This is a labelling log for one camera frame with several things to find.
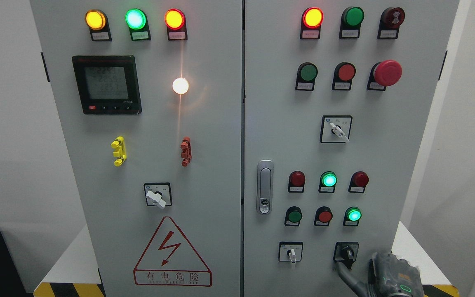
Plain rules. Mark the red terminal connector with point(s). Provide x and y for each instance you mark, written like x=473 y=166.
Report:
x=186 y=151

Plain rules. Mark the dark red indicator light left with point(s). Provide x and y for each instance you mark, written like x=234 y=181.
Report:
x=296 y=182

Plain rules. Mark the dark red indicator light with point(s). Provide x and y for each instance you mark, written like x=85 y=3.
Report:
x=296 y=182
x=358 y=182

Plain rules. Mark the white glowing indicator light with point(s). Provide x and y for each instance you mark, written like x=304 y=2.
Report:
x=180 y=86

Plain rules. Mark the lit green indicator light middle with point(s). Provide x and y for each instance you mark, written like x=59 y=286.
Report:
x=327 y=182

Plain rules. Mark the green push button upper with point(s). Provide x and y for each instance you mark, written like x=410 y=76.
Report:
x=305 y=77

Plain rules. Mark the grey left cabinet door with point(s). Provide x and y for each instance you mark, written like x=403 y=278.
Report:
x=206 y=193

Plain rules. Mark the grey cabinet door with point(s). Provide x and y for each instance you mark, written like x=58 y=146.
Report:
x=206 y=193
x=284 y=125

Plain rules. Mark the red push button lower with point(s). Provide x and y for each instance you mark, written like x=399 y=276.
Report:
x=323 y=216

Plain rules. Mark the red push button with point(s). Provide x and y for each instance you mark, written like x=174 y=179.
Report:
x=323 y=216
x=343 y=76

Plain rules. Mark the grey right cabinet door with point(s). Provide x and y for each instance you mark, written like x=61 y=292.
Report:
x=284 y=125

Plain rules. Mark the yellow terminal connector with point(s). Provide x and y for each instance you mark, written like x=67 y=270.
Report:
x=119 y=151

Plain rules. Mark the dark red indicator light right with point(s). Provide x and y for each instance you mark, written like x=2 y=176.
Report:
x=358 y=182

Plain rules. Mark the red electric hazard sticker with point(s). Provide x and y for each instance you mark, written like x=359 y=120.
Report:
x=170 y=259

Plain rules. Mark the red push button upper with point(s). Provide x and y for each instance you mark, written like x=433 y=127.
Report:
x=343 y=76

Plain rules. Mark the lit green push button lower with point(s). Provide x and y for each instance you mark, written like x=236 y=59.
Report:
x=352 y=217

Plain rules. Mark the red indicator light top left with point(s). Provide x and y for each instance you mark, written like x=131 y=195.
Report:
x=175 y=21

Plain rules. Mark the black digital power meter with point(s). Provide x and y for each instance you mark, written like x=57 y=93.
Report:
x=107 y=85

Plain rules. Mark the red indicator light right door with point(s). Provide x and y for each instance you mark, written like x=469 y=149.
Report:
x=311 y=23

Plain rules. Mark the green indicator light top left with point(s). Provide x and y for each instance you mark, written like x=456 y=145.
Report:
x=138 y=24

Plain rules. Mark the red emergency stop button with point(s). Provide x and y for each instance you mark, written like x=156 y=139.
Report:
x=384 y=74

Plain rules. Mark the green unlit indicator light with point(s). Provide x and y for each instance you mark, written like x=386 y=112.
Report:
x=351 y=21

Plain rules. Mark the yellow indicator light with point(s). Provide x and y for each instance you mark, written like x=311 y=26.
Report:
x=98 y=25

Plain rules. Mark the dark red buzzer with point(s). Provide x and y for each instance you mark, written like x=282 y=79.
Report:
x=391 y=20

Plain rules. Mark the silver door handle lock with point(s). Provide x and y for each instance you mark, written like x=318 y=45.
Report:
x=264 y=186

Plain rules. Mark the white selector switch left door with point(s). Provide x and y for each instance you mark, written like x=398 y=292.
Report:
x=158 y=194

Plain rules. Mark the white selector switch upper right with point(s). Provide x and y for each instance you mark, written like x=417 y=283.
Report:
x=335 y=129

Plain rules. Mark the white selector switch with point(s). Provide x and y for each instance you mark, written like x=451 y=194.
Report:
x=335 y=129
x=290 y=252

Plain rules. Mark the white selector switch lower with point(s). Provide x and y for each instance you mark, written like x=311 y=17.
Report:
x=290 y=252

